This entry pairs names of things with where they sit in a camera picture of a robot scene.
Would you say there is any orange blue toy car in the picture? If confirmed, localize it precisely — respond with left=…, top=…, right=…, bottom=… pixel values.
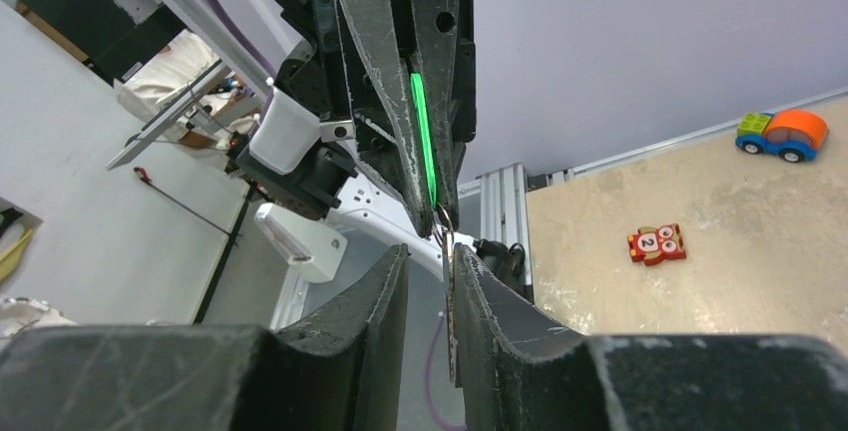
left=735, top=108, right=830, bottom=163

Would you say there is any metal keyring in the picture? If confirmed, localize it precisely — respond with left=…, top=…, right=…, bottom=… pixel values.
left=433, top=204, right=455, bottom=253

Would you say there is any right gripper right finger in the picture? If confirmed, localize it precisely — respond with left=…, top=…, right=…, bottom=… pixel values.
left=453, top=245, right=847, bottom=430

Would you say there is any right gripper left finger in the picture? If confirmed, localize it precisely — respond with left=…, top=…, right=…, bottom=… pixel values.
left=1, top=245, right=408, bottom=430

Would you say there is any silver key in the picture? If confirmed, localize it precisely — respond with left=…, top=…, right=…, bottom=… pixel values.
left=443, top=229, right=461, bottom=388

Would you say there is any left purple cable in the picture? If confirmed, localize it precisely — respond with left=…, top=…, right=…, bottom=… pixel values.
left=182, top=0, right=280, bottom=78

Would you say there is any red owl block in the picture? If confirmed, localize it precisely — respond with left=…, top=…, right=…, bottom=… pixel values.
left=627, top=223, right=687, bottom=266

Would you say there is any purple cable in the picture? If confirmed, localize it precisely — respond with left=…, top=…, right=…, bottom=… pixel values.
left=423, top=311, right=465, bottom=431
left=182, top=0, right=280, bottom=78

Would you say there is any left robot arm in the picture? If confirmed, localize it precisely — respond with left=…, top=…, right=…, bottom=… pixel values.
left=234, top=0, right=477, bottom=244

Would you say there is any green key tag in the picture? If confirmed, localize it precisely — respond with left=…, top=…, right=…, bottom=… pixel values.
left=410, top=72, right=438, bottom=209

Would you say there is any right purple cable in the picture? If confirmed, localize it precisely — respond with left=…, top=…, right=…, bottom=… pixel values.
left=423, top=311, right=465, bottom=431

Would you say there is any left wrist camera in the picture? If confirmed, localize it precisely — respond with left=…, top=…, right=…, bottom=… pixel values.
left=248, top=87, right=320, bottom=175

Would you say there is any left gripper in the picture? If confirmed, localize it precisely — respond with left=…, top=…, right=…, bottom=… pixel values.
left=274, top=0, right=477, bottom=238

